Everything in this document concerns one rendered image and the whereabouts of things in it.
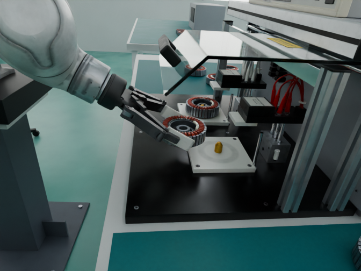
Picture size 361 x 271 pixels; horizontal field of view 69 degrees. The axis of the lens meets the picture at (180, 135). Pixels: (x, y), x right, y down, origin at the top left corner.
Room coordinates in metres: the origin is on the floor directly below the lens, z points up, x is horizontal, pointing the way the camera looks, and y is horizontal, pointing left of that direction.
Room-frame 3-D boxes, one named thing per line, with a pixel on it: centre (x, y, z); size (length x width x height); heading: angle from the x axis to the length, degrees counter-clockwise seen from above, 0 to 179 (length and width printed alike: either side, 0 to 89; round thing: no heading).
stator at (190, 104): (0.81, -0.07, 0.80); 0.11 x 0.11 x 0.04
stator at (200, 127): (0.56, -0.01, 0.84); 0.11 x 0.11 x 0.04
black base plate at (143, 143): (0.69, -0.10, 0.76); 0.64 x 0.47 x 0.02; 8
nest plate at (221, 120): (0.81, -0.07, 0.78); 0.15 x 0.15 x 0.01; 8
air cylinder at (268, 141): (0.59, -0.24, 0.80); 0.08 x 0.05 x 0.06; 8
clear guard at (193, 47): (0.49, -0.12, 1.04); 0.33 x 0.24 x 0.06; 98
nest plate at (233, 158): (0.57, -0.10, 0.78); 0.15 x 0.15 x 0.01; 8
